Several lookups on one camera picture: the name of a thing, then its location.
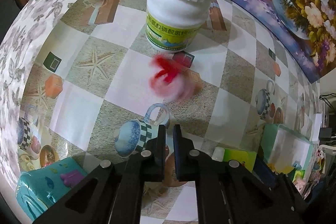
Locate teal plastic box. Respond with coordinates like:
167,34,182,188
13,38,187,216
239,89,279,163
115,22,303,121
15,157,87,221

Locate pink lace scrunchie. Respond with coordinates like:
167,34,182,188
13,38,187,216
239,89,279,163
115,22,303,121
293,177,310,200

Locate white chair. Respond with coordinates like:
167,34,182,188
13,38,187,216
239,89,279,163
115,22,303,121
318,92,336,156

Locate yellow green cloth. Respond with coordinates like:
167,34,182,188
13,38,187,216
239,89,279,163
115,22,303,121
267,163,305,182

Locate white pill bottle green label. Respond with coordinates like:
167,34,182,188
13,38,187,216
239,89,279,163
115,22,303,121
145,0,213,53

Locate red flower scrunchie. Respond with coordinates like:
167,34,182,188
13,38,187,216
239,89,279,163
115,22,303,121
149,55,196,102

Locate teal-rimmed white tray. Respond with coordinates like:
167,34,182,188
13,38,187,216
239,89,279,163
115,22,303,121
260,124,316,182

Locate patterned tablecloth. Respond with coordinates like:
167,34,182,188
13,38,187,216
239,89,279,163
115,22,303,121
1,0,319,172

